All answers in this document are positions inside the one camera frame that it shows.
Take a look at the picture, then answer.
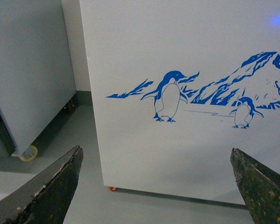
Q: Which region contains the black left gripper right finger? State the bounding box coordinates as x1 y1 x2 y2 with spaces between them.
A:
231 148 280 224

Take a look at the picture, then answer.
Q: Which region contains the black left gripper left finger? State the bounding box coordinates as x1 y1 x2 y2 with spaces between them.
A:
0 146 84 224

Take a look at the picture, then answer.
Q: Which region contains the yellow cabinet caster wheel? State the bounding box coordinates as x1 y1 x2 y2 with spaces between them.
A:
19 145 38 162

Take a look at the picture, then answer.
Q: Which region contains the red freezer caster wheel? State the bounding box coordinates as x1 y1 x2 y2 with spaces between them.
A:
109 186 117 191

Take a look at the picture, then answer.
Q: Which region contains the grey metal cabinet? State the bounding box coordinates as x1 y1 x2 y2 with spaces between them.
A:
0 0 76 157

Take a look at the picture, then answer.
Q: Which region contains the white chest freezer blue rim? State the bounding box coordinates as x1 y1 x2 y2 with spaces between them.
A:
80 0 280 204

